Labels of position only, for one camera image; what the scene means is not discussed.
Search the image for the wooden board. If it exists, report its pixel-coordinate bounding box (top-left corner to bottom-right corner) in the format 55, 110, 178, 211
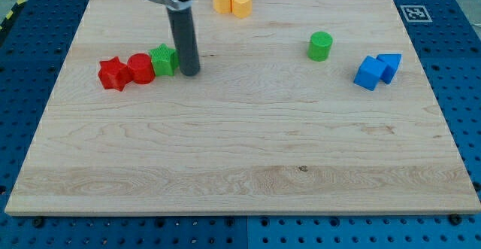
5, 0, 480, 217

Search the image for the blue triangle block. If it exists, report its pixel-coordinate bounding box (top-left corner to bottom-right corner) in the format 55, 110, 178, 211
377, 53, 402, 84

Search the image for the white fiducial marker tag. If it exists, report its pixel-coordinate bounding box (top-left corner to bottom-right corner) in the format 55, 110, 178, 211
400, 5, 432, 23

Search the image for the green cylinder block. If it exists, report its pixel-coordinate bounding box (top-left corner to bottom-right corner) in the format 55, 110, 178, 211
307, 32, 333, 62

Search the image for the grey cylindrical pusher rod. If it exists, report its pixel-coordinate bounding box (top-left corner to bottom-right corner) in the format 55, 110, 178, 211
167, 7, 201, 76

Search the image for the blue cube block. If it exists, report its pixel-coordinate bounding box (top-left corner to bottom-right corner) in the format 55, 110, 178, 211
353, 56, 387, 91

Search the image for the green star block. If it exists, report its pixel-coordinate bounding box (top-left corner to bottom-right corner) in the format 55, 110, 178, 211
149, 44, 179, 76

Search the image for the red cylinder block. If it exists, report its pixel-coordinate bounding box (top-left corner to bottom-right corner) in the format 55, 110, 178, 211
127, 53, 155, 84

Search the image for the red star block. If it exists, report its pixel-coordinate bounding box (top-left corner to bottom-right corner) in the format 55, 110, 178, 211
98, 56, 133, 91

